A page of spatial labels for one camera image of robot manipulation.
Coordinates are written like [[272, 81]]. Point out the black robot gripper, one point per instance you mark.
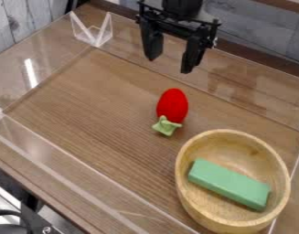
[[184, 19]]

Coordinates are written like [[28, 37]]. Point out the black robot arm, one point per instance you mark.
[[181, 19]]

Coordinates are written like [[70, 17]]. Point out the red plush strawberry fruit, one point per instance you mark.
[[171, 111]]

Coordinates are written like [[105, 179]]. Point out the green rectangular block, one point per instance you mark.
[[227, 183]]

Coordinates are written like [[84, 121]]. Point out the light wooden bowl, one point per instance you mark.
[[247, 155]]

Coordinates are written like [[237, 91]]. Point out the clear acrylic enclosure wall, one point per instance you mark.
[[79, 93]]

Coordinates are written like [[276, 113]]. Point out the black metal stand bracket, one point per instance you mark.
[[30, 206]]

